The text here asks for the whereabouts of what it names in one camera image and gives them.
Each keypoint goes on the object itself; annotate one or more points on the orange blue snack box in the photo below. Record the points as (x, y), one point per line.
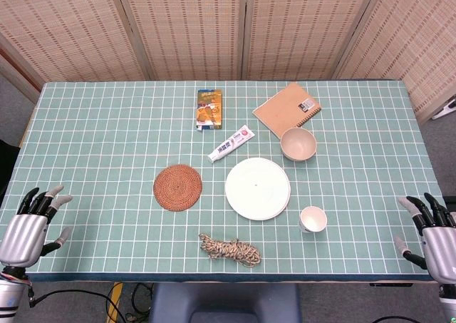
(209, 109)

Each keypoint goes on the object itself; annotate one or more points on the white stand foot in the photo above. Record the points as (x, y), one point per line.
(445, 111)

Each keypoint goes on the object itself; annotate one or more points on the white floral paper cup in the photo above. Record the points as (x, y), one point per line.
(313, 219)

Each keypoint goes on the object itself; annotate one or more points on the off-white bowl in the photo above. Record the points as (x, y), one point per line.
(298, 145)

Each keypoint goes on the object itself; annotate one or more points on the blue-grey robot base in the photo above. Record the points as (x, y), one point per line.
(224, 301)

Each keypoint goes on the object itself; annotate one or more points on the yellow floor strip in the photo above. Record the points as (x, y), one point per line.
(114, 301)

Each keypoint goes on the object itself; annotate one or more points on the green checked tablecloth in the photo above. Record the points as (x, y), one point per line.
(107, 141)

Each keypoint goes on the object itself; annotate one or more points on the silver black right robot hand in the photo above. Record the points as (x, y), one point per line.
(440, 251)

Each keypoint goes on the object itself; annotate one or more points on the kraft spiral notebook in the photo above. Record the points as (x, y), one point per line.
(283, 111)

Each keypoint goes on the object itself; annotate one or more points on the bamboo folding screen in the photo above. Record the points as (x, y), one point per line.
(192, 27)

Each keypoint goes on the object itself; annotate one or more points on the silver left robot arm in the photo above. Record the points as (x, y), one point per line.
(9, 298)

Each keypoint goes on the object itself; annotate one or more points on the brown woven round coaster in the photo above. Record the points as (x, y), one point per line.
(177, 187)

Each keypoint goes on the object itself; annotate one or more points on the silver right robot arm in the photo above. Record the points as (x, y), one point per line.
(449, 301)

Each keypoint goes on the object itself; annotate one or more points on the white toothpaste tube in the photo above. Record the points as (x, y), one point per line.
(231, 144)

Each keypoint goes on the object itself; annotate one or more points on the white round plate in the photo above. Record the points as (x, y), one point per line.
(258, 189)

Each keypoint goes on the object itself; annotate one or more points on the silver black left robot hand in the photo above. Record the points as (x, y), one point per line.
(25, 234)

